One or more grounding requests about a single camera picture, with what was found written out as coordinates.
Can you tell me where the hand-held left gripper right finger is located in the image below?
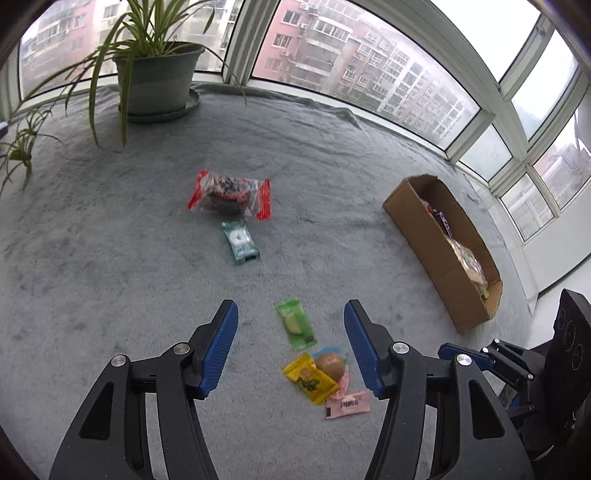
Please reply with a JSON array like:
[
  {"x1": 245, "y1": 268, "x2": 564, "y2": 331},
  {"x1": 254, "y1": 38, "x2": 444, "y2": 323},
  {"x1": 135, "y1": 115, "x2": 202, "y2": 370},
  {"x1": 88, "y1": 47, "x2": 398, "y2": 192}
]
[{"x1": 344, "y1": 299, "x2": 535, "y2": 480}]

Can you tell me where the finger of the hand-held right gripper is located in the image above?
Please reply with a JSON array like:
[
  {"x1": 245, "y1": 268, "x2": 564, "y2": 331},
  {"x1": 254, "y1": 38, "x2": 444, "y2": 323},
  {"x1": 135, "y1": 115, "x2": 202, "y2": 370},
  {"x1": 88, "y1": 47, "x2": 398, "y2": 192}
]
[
  {"x1": 438, "y1": 339, "x2": 540, "y2": 383},
  {"x1": 498, "y1": 385, "x2": 539, "y2": 418}
]

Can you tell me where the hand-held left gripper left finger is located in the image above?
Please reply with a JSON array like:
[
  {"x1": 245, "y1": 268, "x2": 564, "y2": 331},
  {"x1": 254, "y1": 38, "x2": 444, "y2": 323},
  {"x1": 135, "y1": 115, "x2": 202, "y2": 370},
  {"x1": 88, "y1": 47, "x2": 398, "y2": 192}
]
[{"x1": 48, "y1": 299, "x2": 239, "y2": 480}]

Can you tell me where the light green snack packet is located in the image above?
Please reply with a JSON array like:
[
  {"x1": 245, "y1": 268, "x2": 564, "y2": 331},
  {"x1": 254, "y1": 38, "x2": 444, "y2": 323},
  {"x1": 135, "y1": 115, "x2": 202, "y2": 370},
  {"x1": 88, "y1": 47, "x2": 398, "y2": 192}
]
[{"x1": 275, "y1": 298, "x2": 319, "y2": 352}]

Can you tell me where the beige cracker packet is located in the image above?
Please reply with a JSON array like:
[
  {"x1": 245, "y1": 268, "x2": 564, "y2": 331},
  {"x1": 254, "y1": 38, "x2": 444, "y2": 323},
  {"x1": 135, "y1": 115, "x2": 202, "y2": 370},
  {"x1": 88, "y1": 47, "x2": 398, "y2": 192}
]
[{"x1": 444, "y1": 234, "x2": 489, "y2": 288}]

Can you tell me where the brown cardboard box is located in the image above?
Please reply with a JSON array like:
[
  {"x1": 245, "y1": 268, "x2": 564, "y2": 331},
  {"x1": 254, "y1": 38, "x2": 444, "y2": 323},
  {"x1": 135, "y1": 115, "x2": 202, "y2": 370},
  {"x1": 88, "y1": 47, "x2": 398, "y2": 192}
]
[{"x1": 383, "y1": 174, "x2": 503, "y2": 334}]

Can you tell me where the brown chocolate bar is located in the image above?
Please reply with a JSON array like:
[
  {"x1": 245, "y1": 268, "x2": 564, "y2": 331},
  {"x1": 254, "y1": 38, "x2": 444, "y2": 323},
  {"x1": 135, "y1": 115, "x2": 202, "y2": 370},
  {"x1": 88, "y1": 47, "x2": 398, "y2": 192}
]
[{"x1": 424, "y1": 202, "x2": 456, "y2": 234}]

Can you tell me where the round brown snack packet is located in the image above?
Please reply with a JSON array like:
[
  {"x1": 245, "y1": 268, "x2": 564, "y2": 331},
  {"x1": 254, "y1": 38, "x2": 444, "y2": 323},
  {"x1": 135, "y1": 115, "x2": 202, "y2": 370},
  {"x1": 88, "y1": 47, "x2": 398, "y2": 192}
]
[{"x1": 313, "y1": 346, "x2": 350, "y2": 393}]

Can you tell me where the pink snack packet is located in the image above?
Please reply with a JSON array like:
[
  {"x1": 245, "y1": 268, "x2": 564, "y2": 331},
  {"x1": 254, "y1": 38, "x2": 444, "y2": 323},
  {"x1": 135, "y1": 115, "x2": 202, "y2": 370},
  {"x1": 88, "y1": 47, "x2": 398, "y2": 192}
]
[{"x1": 324, "y1": 390, "x2": 373, "y2": 421}]

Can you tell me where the yellow snack packet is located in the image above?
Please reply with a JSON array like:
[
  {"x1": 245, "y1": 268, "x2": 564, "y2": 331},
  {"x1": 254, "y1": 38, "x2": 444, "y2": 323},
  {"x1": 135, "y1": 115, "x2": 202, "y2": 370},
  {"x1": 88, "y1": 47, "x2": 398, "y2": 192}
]
[{"x1": 282, "y1": 353, "x2": 341, "y2": 406}]

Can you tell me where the green mint packet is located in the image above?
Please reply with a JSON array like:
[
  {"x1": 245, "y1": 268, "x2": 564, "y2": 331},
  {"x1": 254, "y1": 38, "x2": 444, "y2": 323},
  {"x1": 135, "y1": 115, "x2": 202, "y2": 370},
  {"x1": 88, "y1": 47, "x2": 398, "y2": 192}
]
[{"x1": 221, "y1": 220, "x2": 261, "y2": 267}]

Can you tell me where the red-ended clear cake packet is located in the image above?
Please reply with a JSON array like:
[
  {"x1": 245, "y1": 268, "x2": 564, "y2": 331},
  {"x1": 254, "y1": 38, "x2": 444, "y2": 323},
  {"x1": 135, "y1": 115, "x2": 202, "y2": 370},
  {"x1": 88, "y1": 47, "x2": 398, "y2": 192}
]
[{"x1": 188, "y1": 169, "x2": 273, "y2": 222}]

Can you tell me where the grey-green pot saucer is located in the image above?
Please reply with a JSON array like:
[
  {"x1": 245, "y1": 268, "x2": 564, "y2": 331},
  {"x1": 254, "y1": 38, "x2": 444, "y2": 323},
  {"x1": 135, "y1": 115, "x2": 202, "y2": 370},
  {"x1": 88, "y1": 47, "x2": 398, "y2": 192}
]
[{"x1": 117, "y1": 88, "x2": 202, "y2": 123}]

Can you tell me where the grey-green flower pot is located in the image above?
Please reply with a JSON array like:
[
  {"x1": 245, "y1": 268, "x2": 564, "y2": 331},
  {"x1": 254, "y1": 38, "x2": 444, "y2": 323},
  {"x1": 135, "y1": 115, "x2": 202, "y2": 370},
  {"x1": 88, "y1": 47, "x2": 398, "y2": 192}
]
[{"x1": 113, "y1": 41, "x2": 206, "y2": 116}]

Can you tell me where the small spider plantlet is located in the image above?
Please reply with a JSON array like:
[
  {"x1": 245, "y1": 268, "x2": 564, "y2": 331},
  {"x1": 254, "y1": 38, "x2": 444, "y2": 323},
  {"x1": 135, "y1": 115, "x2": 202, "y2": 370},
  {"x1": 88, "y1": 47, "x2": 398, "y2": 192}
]
[{"x1": 0, "y1": 107, "x2": 64, "y2": 197}]

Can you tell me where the spider plant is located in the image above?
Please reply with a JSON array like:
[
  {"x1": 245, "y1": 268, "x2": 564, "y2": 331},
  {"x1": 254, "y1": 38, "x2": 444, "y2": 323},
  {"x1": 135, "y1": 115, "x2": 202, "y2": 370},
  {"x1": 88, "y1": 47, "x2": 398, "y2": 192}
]
[{"x1": 9, "y1": 0, "x2": 249, "y2": 149}]

